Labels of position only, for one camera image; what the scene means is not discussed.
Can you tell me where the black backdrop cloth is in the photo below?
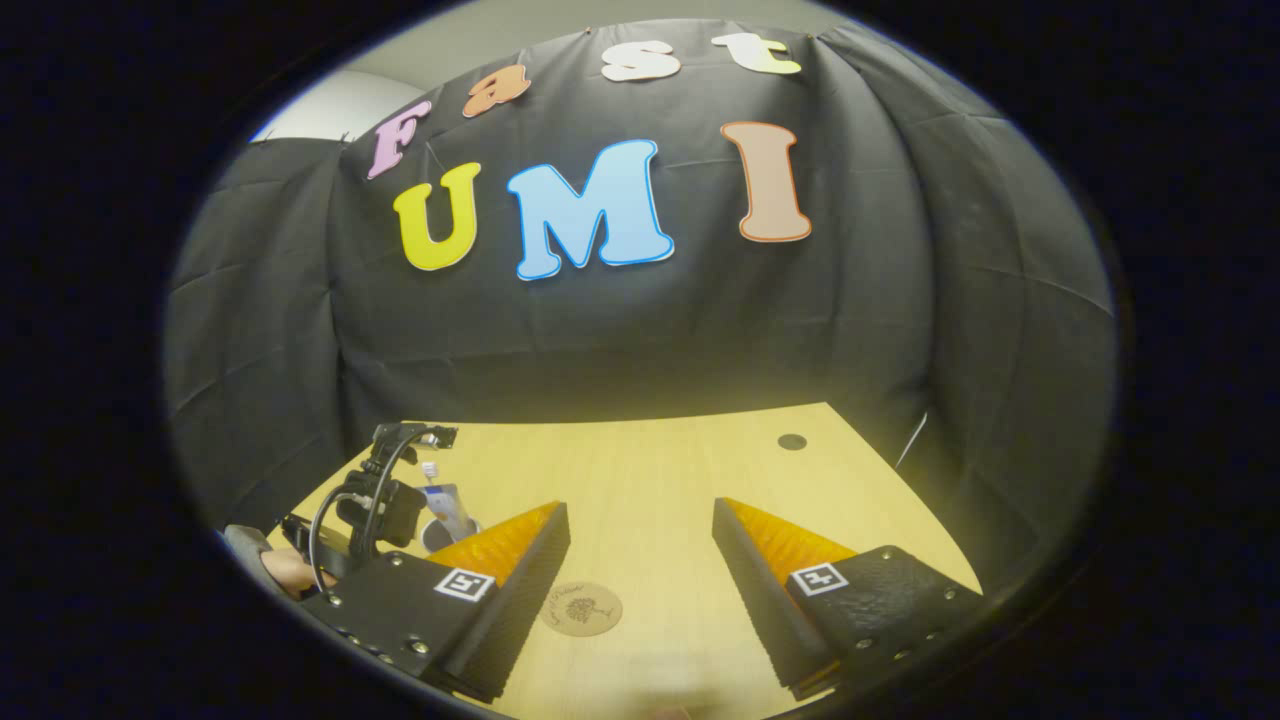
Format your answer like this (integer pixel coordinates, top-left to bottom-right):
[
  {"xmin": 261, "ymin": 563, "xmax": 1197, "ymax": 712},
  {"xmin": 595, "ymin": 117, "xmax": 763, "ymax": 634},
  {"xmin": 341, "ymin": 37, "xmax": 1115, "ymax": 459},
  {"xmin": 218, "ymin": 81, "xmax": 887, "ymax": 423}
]
[{"xmin": 163, "ymin": 18, "xmax": 1119, "ymax": 591}]

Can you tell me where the round cork coaster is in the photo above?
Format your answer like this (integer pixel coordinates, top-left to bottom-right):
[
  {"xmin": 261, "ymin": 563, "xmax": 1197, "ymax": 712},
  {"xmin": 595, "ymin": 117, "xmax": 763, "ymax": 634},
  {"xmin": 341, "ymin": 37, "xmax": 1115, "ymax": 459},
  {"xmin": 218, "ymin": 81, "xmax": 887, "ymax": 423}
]
[{"xmin": 541, "ymin": 582, "xmax": 624, "ymax": 638}]

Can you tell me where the white cable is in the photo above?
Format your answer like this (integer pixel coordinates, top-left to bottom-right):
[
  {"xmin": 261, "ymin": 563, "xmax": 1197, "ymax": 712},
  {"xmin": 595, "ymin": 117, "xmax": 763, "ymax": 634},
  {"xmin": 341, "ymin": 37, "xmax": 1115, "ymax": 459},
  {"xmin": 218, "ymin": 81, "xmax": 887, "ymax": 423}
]
[{"xmin": 895, "ymin": 412, "xmax": 929, "ymax": 471}]

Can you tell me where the white toothpaste tube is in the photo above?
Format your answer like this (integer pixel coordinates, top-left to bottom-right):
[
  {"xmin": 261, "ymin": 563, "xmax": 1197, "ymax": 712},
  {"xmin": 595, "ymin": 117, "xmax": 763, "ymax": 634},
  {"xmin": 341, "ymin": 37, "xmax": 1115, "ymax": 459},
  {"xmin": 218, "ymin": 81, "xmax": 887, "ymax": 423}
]
[{"xmin": 424, "ymin": 484, "xmax": 479, "ymax": 546}]

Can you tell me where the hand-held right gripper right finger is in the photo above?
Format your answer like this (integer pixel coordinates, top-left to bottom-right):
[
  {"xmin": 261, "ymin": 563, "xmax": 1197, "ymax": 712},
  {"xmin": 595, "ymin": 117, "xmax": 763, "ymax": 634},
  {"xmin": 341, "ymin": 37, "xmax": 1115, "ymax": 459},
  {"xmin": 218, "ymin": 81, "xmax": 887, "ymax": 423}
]
[{"xmin": 712, "ymin": 497, "xmax": 988, "ymax": 702}]

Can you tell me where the wooden desktop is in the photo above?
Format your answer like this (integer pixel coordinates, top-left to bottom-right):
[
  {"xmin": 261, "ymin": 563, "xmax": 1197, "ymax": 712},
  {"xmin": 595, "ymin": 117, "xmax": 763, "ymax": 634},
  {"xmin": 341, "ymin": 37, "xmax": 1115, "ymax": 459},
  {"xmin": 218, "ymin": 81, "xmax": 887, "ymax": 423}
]
[{"xmin": 265, "ymin": 402, "xmax": 986, "ymax": 720}]

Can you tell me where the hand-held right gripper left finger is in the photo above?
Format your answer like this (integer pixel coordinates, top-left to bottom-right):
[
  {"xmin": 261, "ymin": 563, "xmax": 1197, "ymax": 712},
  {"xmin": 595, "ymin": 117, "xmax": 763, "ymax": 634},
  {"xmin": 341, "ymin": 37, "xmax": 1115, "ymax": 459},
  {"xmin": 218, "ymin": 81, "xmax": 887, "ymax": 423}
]
[{"xmin": 300, "ymin": 501, "xmax": 572, "ymax": 704}]

